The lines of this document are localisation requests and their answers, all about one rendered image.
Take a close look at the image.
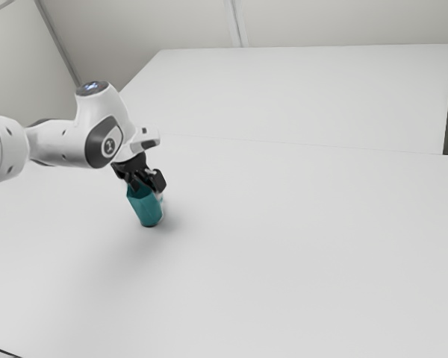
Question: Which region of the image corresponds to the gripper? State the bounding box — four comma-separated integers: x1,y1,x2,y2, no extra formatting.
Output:
111,151,168,195

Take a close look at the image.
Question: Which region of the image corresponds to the teal faceted mug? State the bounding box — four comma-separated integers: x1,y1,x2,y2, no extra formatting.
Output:
125,183,166,228

